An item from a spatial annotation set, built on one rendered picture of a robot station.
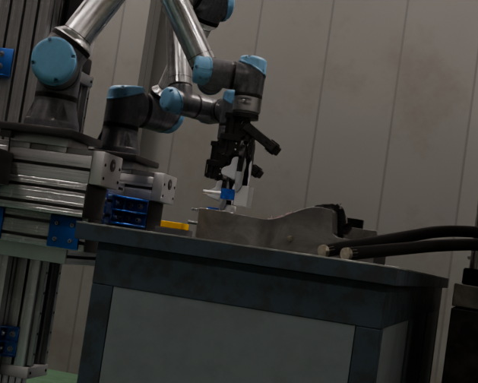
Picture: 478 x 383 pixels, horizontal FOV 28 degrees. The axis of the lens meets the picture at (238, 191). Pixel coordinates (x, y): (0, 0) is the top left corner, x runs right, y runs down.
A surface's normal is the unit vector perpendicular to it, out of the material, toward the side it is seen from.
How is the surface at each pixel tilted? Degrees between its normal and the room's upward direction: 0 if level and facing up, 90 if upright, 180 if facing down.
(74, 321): 90
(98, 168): 90
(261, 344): 90
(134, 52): 90
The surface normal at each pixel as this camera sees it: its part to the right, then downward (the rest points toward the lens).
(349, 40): -0.24, -0.10
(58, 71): 0.00, 0.05
